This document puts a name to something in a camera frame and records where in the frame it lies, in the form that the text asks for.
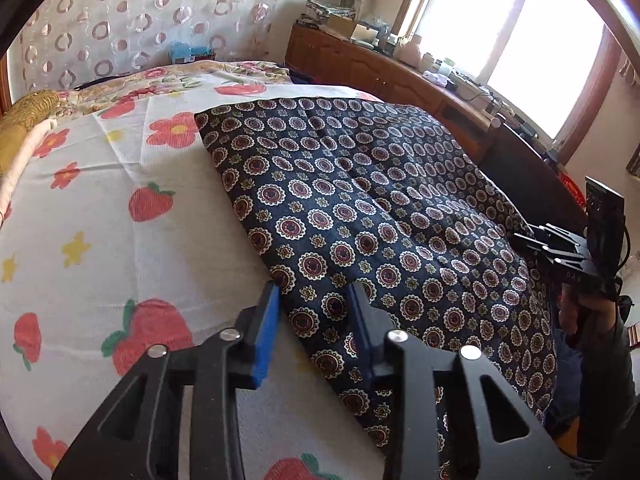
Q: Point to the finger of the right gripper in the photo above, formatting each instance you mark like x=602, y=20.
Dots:
x=558, y=238
x=522, y=243

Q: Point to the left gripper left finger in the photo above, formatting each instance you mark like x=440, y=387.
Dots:
x=135, y=432

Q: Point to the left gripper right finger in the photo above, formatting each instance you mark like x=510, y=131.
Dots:
x=452, y=412

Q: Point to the navy patterned cloth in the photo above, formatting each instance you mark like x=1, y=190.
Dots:
x=336, y=191

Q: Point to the person's right hand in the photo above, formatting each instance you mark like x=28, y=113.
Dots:
x=584, y=317

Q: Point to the white strawberry flower bedsheet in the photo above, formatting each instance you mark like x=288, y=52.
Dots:
x=120, y=235

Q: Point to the bright window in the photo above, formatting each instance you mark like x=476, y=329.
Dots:
x=546, y=64

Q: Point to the pink white bottle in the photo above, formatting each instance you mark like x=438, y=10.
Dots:
x=410, y=52

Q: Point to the cardboard box on cabinet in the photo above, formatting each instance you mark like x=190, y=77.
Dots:
x=341, y=26

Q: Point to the long wooden cabinet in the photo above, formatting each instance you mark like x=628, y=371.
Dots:
x=328, y=60

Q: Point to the stack of papers on cabinet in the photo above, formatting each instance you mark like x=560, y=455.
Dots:
x=324, y=10

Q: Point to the floral rose quilt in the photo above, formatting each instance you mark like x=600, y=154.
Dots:
x=166, y=80

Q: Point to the gold folded cloth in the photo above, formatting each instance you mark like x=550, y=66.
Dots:
x=19, y=121

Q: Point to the blue object behind bed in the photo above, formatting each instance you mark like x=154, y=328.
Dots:
x=181, y=53

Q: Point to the sheer circle pattern curtain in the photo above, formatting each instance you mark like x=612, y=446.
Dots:
x=66, y=43

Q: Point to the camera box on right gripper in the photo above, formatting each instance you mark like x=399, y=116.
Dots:
x=606, y=224

